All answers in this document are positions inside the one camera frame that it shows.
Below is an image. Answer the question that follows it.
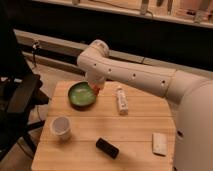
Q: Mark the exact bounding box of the red orange pepper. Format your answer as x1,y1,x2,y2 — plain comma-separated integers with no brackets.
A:
92,85,100,95

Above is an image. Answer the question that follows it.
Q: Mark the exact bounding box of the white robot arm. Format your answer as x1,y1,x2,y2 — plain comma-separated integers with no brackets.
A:
77,40,213,171

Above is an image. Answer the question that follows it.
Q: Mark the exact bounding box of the green ceramic bowl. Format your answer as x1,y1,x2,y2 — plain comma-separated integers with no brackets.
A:
68,82,96,107

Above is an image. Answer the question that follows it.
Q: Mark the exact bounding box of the white ceramic cup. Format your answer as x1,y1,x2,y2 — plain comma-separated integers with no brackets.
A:
50,117,71,141

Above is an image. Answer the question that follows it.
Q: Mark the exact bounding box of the white tube bottle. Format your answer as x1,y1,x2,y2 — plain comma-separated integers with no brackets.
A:
116,86,128,115

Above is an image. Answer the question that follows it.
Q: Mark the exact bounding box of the black rectangular remote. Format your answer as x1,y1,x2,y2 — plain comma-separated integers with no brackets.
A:
96,138,119,159

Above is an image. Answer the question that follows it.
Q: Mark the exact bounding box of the white folded sponge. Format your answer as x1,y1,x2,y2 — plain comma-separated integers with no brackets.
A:
152,133,167,156

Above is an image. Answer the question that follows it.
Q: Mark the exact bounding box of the black chair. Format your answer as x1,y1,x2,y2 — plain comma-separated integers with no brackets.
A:
0,27,49,162

